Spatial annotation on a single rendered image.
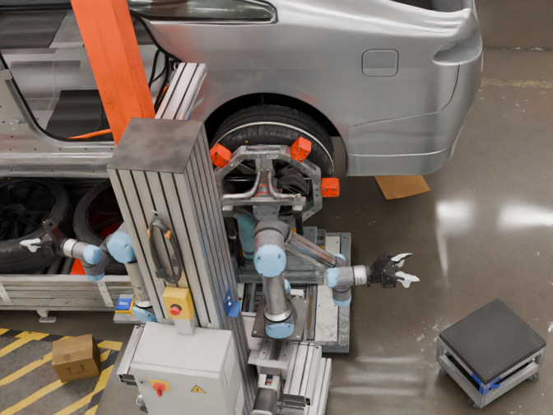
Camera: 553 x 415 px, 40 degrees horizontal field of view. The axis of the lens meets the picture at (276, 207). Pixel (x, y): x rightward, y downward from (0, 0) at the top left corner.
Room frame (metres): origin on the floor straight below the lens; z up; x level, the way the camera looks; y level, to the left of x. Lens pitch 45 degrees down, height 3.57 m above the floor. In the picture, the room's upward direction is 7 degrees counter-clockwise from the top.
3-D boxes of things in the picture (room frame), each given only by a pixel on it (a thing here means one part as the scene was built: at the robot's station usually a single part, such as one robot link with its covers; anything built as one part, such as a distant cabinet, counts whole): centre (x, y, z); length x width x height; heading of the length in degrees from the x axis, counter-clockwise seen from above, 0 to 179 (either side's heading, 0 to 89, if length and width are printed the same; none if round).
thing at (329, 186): (2.79, -0.28, 0.85); 0.09 x 0.08 x 0.07; 80
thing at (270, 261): (1.92, 0.05, 1.19); 0.15 x 0.12 x 0.55; 178
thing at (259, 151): (2.84, 0.03, 0.85); 0.54 x 0.07 x 0.54; 80
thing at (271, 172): (2.70, -0.05, 1.03); 0.19 x 0.18 x 0.11; 170
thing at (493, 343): (2.12, -0.98, 0.17); 0.43 x 0.36 x 0.34; 116
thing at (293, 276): (3.01, 0.00, 0.13); 0.50 x 0.36 x 0.10; 80
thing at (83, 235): (3.18, 0.84, 0.39); 0.66 x 0.66 x 0.24
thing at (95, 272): (2.23, 0.81, 1.11); 0.11 x 0.08 x 0.11; 149
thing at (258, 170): (2.74, 0.15, 1.03); 0.19 x 0.18 x 0.11; 170
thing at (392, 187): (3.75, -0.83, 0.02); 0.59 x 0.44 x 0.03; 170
